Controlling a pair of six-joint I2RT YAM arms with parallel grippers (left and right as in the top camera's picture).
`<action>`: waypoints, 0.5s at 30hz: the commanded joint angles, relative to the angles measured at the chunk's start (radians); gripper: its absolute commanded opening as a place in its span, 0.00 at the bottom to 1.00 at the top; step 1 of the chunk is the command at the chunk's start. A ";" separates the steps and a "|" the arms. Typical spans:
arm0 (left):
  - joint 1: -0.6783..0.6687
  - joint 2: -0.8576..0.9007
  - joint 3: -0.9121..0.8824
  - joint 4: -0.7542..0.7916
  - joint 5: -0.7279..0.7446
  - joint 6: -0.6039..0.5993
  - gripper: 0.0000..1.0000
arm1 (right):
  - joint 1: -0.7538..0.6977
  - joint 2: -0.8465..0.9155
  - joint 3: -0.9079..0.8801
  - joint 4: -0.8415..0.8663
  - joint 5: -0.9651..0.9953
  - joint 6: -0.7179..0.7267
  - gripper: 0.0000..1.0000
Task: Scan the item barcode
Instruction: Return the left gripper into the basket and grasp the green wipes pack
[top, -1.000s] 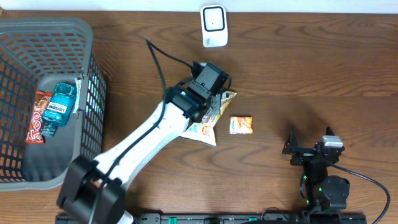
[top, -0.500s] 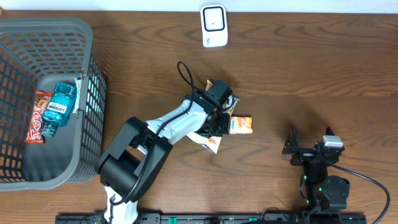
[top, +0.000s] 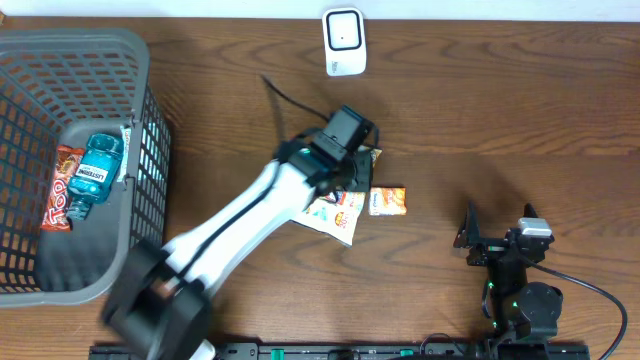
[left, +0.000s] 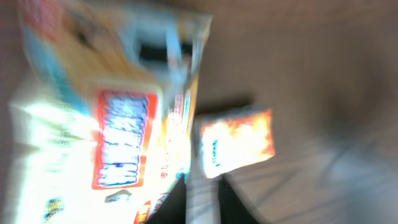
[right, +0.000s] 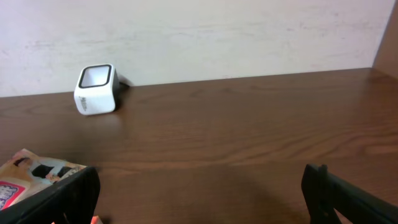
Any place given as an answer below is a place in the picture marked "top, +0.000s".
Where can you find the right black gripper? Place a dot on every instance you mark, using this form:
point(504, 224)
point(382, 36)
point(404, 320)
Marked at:
point(469, 236)

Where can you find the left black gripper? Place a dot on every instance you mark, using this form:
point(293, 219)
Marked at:
point(366, 182)

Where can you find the small orange snack packet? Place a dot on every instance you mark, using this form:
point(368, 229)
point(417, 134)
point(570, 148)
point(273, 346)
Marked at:
point(387, 201)

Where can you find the yellow snack bag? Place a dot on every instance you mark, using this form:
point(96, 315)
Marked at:
point(336, 214)

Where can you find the teal Listerine mouthwash bottle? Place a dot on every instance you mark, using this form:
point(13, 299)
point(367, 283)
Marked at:
point(91, 183)

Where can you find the red Top chocolate bar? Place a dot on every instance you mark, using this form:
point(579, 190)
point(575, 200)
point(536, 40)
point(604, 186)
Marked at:
point(55, 214)

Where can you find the light teal wipes packet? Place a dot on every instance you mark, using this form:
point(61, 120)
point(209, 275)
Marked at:
point(126, 137)

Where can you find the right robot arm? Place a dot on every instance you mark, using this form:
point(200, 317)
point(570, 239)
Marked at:
point(524, 314)

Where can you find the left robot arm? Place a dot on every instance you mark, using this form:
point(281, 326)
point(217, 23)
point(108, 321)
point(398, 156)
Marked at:
point(160, 304)

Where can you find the white barcode scanner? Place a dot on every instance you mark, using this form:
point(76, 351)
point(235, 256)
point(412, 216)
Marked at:
point(344, 42)

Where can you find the grey plastic shopping basket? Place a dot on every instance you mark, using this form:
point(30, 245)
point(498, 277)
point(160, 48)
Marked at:
point(60, 87)

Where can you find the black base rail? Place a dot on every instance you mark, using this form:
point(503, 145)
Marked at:
point(433, 350)

